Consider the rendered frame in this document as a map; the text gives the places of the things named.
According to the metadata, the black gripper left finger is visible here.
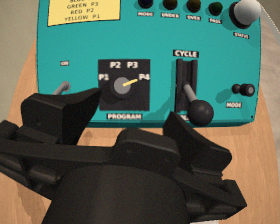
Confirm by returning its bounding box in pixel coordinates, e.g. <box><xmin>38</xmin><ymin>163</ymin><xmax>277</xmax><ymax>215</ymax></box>
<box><xmin>16</xmin><ymin>87</ymin><xmax>102</xmax><ymax>145</ymax></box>

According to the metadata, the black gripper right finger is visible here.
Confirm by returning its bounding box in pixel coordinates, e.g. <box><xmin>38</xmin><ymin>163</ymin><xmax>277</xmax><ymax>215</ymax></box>
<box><xmin>163</xmin><ymin>111</ymin><xmax>232</xmax><ymax>189</ymax></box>

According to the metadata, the teal control console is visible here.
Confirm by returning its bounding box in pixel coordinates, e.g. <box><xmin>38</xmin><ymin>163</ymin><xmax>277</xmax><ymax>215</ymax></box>
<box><xmin>36</xmin><ymin>0</ymin><xmax>261</xmax><ymax>128</ymax></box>

